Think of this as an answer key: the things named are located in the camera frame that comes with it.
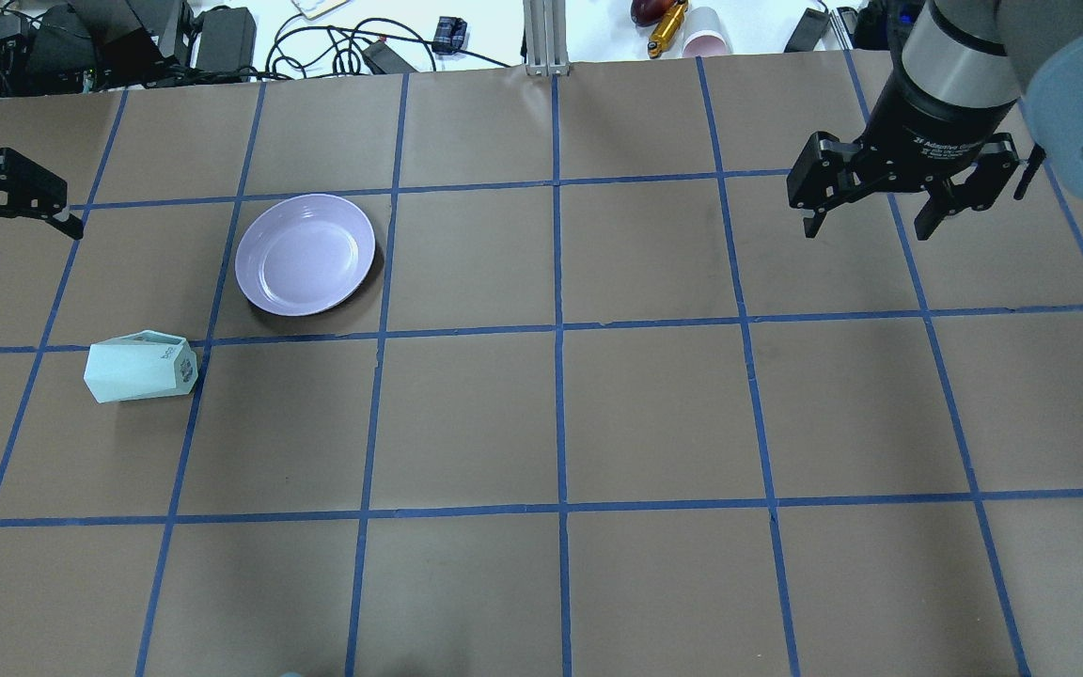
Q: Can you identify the lilac plate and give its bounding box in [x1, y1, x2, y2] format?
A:
[233, 194, 378, 317]

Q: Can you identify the red orange mango toy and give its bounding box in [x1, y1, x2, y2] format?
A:
[629, 0, 675, 26]

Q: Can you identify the mint green faceted cup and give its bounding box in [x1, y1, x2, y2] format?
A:
[83, 330, 199, 403]

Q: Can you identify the aluminium frame post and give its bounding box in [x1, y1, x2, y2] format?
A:
[523, 0, 571, 77]

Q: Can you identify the black power adapter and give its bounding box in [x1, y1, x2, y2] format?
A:
[785, 8, 831, 53]

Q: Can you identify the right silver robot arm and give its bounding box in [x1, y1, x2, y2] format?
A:
[786, 1, 1083, 240]

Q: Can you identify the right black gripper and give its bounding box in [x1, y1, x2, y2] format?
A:
[786, 80, 1020, 240]

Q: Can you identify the gold metal cylinder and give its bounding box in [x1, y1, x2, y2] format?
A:
[645, 1, 688, 58]

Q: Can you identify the pink plastic cup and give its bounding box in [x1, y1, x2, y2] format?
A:
[680, 6, 733, 57]

